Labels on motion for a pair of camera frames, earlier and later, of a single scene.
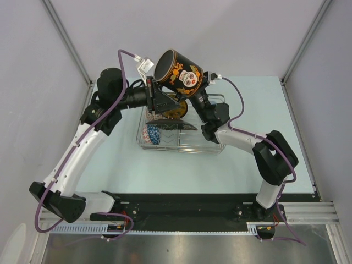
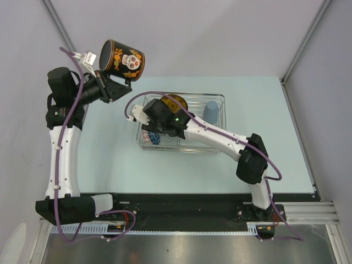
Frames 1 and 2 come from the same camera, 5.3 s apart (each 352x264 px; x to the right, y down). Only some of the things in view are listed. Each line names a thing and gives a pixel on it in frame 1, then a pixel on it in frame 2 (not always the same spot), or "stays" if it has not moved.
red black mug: (182, 74) → (121, 61)
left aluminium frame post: (68, 42) stays
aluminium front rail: (308, 213) stays
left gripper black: (157, 101) → (109, 91)
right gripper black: (194, 95) → (150, 127)
